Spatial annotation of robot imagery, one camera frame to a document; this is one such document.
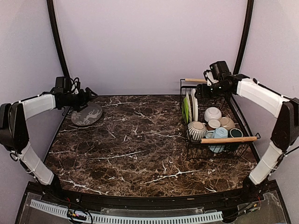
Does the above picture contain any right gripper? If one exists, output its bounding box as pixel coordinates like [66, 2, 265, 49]
[195, 81, 230, 101]

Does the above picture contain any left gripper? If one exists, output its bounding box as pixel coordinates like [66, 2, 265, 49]
[63, 87, 98, 112]

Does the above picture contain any white blue striped plate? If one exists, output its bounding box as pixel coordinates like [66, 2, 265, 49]
[190, 88, 199, 121]

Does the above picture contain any lime green plastic plate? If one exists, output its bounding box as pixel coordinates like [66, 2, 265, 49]
[182, 97, 189, 124]

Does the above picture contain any woven bamboo plate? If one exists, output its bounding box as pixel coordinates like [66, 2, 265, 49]
[185, 93, 192, 122]

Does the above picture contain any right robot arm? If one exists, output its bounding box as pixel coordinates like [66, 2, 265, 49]
[195, 72, 299, 185]

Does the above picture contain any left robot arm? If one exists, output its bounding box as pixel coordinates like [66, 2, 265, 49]
[0, 88, 97, 186]

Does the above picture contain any white ceramic bowl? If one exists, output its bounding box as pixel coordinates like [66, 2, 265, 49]
[204, 107, 222, 122]

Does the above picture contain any grey deer pattern plate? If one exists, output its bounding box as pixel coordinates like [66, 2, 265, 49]
[71, 103, 103, 127]

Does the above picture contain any beige ceramic bowl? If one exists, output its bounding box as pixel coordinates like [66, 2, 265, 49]
[219, 117, 235, 131]

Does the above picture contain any brown ceramic cup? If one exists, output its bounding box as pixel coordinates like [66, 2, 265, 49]
[207, 119, 221, 131]

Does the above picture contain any dark green cup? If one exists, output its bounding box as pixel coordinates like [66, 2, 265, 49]
[228, 128, 243, 151]

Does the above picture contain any striped ceramic bowl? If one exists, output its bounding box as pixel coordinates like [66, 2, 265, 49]
[187, 121, 207, 141]

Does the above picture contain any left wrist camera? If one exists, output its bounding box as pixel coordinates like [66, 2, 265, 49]
[53, 77, 80, 94]

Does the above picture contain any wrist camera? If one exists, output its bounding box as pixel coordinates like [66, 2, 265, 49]
[203, 61, 231, 86]
[53, 77, 80, 94]

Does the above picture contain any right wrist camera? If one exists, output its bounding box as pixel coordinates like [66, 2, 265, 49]
[203, 61, 231, 86]

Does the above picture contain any rear wooden rack handle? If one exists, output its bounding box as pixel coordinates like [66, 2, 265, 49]
[184, 78, 206, 83]

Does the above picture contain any wooden rack handle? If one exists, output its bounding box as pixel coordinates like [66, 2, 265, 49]
[184, 78, 206, 83]
[201, 136, 257, 144]

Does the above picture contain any black wire dish rack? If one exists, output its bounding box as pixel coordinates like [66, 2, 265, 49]
[180, 79, 260, 161]

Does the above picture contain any right black frame post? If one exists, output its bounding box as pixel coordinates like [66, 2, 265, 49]
[233, 0, 254, 74]

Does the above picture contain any black frame post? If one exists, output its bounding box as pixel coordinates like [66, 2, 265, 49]
[46, 0, 70, 78]
[233, 0, 254, 74]

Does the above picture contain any front wooden rack handle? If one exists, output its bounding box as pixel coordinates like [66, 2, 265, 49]
[201, 136, 257, 144]

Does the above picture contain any left black frame post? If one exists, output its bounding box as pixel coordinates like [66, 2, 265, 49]
[46, 0, 70, 78]

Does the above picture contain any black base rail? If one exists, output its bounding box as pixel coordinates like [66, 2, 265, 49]
[24, 181, 280, 212]

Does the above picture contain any white slotted cable duct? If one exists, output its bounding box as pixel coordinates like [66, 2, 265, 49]
[30, 199, 223, 224]

